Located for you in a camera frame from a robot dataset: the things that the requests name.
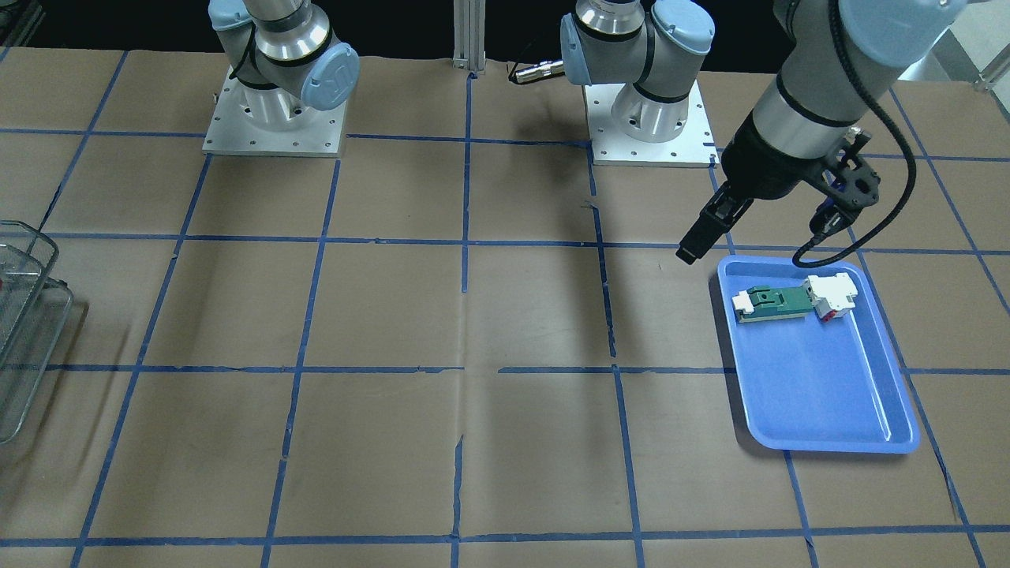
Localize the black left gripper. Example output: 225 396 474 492
677 118 822 265

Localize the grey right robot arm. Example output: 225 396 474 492
207 1 361 132

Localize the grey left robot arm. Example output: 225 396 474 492
559 1 966 268

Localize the blue plastic tray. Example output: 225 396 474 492
717 255 921 455

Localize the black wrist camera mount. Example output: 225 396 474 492
809 126 881 240

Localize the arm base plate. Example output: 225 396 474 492
202 77 350 158
583 83 719 168

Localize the white circuit breaker module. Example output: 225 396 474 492
801 272 859 323

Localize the aluminium frame post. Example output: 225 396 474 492
452 0 487 74

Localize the wire mesh basket shelf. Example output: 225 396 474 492
1 220 73 443

